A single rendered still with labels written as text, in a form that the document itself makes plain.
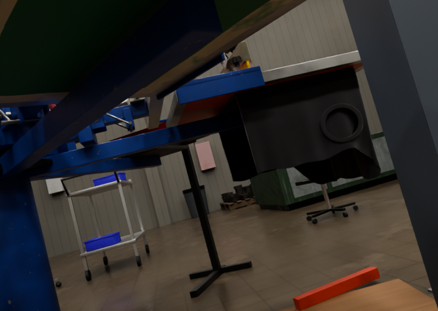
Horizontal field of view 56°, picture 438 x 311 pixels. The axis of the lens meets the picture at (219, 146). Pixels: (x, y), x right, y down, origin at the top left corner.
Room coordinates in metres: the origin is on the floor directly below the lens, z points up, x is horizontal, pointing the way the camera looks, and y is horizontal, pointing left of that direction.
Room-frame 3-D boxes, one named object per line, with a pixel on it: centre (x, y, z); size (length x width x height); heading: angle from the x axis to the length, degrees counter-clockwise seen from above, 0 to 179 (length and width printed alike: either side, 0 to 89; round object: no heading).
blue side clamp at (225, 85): (1.37, -0.06, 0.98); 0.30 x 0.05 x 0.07; 102
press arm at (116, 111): (1.58, 0.32, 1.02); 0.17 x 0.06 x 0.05; 102
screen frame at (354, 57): (1.69, -0.23, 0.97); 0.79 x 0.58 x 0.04; 102
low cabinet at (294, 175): (6.94, -1.49, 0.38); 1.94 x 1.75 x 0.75; 101
